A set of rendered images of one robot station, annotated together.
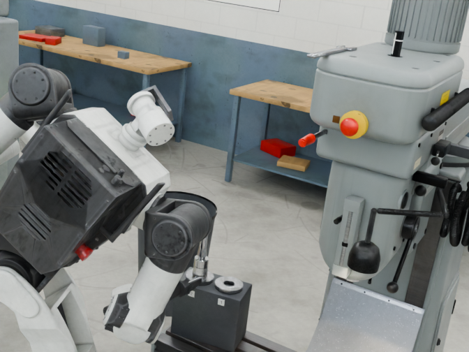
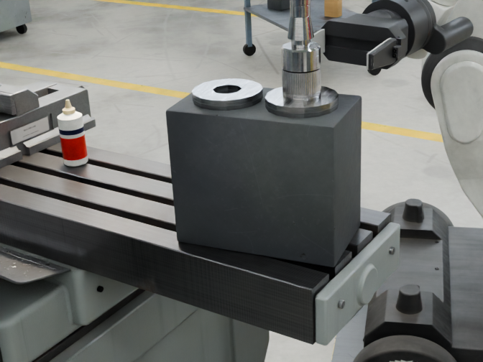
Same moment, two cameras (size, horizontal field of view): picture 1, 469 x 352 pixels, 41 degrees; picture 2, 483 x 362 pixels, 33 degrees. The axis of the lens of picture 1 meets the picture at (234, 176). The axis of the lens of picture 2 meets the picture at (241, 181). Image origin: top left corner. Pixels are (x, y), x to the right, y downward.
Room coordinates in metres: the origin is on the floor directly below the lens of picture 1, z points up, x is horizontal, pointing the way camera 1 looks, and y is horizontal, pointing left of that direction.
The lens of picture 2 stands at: (2.76, 0.11, 1.43)
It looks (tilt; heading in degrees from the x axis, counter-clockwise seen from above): 24 degrees down; 187
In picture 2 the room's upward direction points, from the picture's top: 3 degrees counter-clockwise
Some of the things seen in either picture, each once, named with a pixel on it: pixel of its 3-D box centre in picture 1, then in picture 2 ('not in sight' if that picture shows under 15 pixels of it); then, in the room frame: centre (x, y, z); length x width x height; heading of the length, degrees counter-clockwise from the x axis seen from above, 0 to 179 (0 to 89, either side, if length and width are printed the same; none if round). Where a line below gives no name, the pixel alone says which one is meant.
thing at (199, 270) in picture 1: (200, 267); (301, 75); (1.79, 0.07, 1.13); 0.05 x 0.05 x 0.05
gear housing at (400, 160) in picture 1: (384, 135); not in sight; (1.59, -0.37, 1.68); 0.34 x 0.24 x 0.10; 153
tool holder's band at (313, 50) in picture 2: (201, 258); (300, 49); (1.79, 0.07, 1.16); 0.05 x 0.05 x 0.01
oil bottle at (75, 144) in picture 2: not in sight; (71, 131); (1.52, -0.31, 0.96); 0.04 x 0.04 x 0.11
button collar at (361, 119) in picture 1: (354, 124); not in sight; (1.35, -0.25, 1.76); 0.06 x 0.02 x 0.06; 63
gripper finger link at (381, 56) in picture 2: not in sight; (384, 56); (1.73, 0.17, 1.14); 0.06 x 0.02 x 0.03; 148
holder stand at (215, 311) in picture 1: (211, 306); (267, 166); (1.77, 0.03, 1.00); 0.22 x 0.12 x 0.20; 72
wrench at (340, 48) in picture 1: (331, 51); not in sight; (1.47, -0.19, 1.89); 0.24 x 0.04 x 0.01; 153
